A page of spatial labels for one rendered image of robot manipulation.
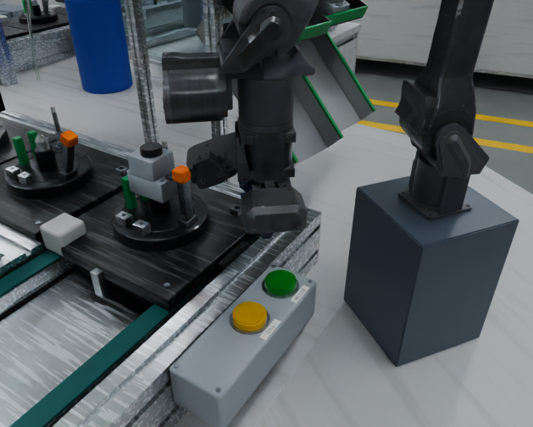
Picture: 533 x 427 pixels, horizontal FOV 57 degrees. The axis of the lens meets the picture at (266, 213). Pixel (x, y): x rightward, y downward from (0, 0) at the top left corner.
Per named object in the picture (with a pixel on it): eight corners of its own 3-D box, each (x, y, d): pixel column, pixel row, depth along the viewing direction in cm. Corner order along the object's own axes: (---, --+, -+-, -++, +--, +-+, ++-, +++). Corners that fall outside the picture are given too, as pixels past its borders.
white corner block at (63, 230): (91, 242, 72) (85, 219, 70) (65, 259, 69) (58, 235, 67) (69, 233, 74) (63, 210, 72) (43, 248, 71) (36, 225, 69)
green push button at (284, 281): (301, 287, 64) (302, 275, 63) (285, 306, 61) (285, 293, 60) (274, 276, 66) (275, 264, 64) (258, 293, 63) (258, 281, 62)
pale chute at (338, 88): (360, 120, 101) (375, 110, 97) (322, 141, 93) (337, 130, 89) (290, 5, 101) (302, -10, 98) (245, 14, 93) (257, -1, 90)
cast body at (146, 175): (184, 190, 70) (180, 146, 66) (163, 204, 67) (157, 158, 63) (141, 174, 74) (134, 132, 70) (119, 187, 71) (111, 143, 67)
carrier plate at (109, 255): (273, 219, 77) (273, 208, 76) (169, 313, 60) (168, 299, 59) (159, 180, 88) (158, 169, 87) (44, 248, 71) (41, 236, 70)
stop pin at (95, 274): (108, 293, 67) (103, 270, 64) (102, 298, 66) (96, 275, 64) (102, 289, 67) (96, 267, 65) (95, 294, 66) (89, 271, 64)
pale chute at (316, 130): (328, 147, 90) (343, 136, 87) (281, 173, 82) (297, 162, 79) (248, 18, 91) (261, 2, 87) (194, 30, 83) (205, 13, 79)
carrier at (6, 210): (152, 177, 89) (143, 112, 82) (38, 245, 72) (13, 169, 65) (64, 146, 99) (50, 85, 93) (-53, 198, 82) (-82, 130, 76)
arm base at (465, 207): (473, 209, 59) (485, 165, 56) (429, 221, 57) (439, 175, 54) (435, 183, 65) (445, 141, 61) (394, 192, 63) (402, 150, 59)
